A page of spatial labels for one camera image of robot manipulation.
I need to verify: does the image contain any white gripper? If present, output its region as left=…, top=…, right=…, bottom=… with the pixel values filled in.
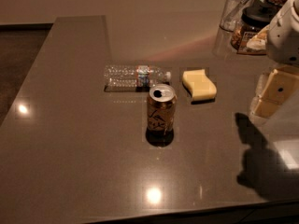
left=250, top=65, right=299, bottom=119

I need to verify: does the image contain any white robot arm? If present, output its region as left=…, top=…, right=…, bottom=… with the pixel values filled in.
left=250, top=0, right=299, bottom=119

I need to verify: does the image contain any orange soda can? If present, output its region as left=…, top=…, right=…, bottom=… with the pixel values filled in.
left=147, top=84, right=177, bottom=136

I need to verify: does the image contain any yellow sponge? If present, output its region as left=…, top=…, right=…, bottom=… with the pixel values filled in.
left=182, top=69, right=217, bottom=102

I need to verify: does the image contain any snack jar with black lid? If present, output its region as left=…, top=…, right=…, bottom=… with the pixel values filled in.
left=231, top=3, right=277, bottom=51

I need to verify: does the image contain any clear glass cup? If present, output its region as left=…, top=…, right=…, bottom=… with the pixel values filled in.
left=220, top=0, right=254, bottom=32

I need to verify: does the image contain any clear plastic water bottle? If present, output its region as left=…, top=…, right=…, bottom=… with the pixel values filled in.
left=104, top=64, right=171, bottom=91

